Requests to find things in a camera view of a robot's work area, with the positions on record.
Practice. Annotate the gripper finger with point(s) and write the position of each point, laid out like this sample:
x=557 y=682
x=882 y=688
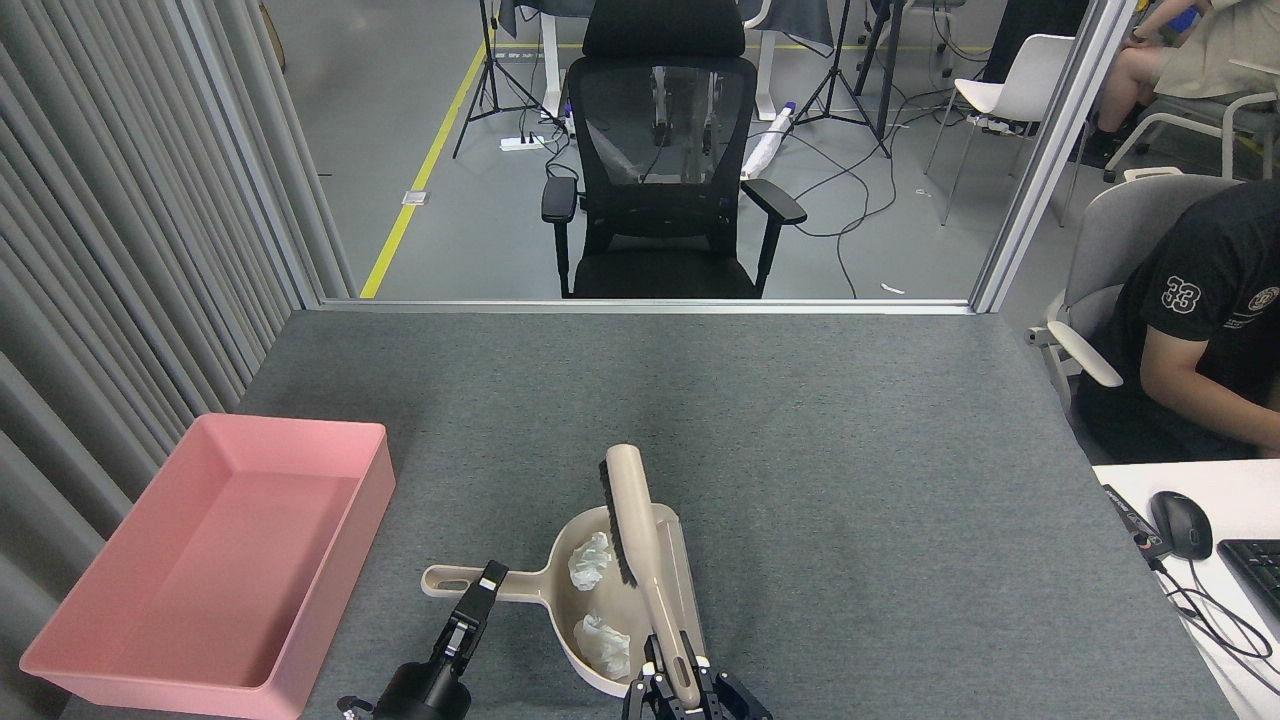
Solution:
x=470 y=625
x=648 y=700
x=730 y=700

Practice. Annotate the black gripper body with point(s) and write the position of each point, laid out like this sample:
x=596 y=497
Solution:
x=420 y=695

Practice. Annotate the white paper ball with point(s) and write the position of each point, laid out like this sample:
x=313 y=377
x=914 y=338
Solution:
x=605 y=645
x=590 y=562

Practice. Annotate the beige plastic dustpan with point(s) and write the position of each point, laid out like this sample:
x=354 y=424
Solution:
x=560 y=600

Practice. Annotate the beige hand brush black bristles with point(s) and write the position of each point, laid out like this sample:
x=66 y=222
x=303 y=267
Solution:
x=640 y=520

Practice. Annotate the black computer mouse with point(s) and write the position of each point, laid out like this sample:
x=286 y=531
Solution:
x=1180 y=525

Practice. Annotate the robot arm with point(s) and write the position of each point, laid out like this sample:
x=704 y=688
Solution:
x=355 y=708

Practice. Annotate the person's right forearm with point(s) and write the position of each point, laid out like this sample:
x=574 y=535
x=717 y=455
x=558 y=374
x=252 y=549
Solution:
x=1190 y=390

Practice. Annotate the pink plastic bin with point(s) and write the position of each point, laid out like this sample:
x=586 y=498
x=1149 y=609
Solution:
x=200 y=560

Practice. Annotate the black mesh office chair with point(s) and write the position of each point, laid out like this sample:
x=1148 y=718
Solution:
x=660 y=270

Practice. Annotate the silver floor socket box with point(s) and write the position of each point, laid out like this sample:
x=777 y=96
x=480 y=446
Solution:
x=416 y=198

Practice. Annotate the black slim device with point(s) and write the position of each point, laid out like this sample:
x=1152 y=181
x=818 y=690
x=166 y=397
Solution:
x=1130 y=518

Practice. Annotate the white power strip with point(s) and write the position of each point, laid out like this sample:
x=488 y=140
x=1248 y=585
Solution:
x=522 y=143

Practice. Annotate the black keyboard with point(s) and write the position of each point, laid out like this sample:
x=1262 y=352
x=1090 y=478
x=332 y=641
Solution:
x=1255 y=575

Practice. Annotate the white desk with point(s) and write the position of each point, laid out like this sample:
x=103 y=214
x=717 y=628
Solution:
x=1240 y=490

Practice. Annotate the grey pleated curtain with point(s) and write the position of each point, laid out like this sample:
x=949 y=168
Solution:
x=100 y=200

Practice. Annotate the black tripod stand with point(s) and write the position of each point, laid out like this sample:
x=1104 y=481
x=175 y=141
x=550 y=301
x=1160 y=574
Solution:
x=833 y=60
x=491 y=60

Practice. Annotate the grey padded chair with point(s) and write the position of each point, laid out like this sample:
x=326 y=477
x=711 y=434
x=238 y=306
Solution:
x=1120 y=240

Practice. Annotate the person in black shirt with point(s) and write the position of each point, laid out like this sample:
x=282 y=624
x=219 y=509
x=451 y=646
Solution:
x=1200 y=270

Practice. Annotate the white plastic chair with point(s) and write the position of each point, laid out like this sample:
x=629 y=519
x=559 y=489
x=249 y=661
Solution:
x=1020 y=90

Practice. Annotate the grey chair white armrests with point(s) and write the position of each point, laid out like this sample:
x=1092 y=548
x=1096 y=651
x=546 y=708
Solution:
x=1200 y=110

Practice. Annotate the person in beige clothes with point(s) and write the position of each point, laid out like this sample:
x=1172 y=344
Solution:
x=1200 y=50

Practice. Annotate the silver frame rail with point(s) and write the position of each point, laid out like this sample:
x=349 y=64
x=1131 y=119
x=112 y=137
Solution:
x=650 y=305

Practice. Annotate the slanted silver frame post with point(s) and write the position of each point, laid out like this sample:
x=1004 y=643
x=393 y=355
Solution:
x=1040 y=150

